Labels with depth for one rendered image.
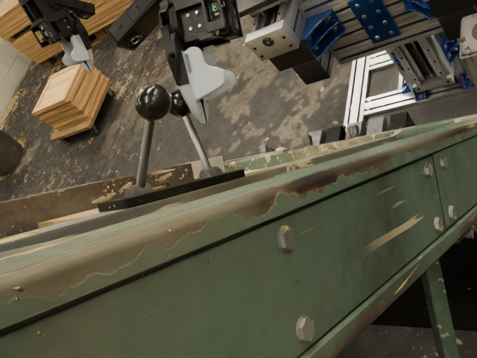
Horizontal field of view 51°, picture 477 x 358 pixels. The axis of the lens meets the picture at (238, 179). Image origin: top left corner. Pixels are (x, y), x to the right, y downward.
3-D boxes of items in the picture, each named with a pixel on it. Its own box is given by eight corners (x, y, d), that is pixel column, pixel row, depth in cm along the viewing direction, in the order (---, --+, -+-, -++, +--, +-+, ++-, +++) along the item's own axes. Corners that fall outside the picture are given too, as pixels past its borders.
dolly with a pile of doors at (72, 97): (121, 86, 434) (84, 56, 408) (101, 136, 409) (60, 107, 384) (81, 103, 472) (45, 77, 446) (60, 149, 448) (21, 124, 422)
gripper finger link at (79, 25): (79, 54, 120) (59, 20, 117) (84, 52, 122) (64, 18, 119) (90, 48, 117) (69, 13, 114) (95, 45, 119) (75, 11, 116)
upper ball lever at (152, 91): (162, 206, 55) (182, 88, 50) (135, 214, 52) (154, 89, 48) (140, 192, 57) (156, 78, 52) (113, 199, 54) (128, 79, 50)
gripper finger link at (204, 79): (230, 114, 59) (214, 37, 58) (185, 125, 61) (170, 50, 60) (238, 114, 62) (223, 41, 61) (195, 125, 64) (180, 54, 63)
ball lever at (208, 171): (233, 175, 64) (193, 83, 65) (214, 180, 61) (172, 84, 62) (214, 186, 66) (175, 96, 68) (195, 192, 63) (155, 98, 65)
